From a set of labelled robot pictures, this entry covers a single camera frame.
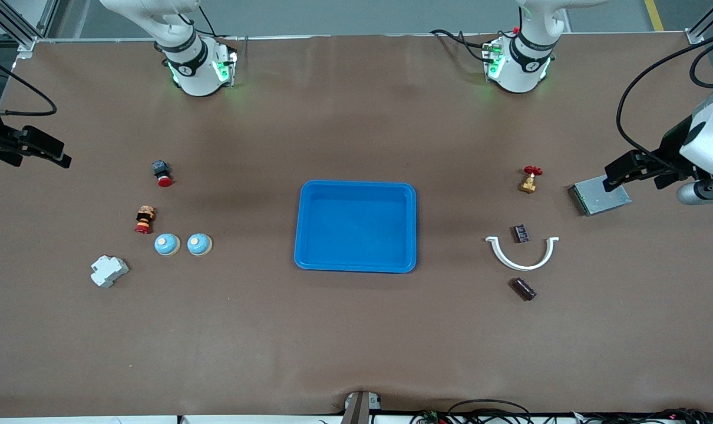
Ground grey camera stand post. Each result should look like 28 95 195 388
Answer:
344 390 382 424

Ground grey metal box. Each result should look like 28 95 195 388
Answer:
569 174 632 217

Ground white circuit breaker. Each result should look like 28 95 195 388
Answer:
90 254 130 289

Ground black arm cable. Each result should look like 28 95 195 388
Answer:
0 52 58 116
617 35 713 171

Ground black cable bundle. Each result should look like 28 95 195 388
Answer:
410 399 713 424

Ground brown table mat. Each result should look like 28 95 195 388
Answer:
0 32 713 416

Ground blue plastic tray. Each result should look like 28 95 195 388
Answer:
293 180 417 274

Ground brass valve red handle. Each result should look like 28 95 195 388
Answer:
518 165 543 194

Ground black base cable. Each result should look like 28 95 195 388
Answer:
430 28 493 64

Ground red push button black base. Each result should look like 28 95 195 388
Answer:
151 160 174 188

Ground blue call bell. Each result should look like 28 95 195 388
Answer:
154 233 181 257
187 233 213 257

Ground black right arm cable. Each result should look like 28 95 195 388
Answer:
0 52 58 116

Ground red yellow emergency stop button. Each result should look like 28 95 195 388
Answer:
134 205 157 235

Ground white half ring clamp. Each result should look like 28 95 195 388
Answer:
485 236 560 271

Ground aluminium frame profile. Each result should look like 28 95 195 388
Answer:
0 0 60 59
685 0 713 45

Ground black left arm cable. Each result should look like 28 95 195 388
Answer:
617 35 713 171

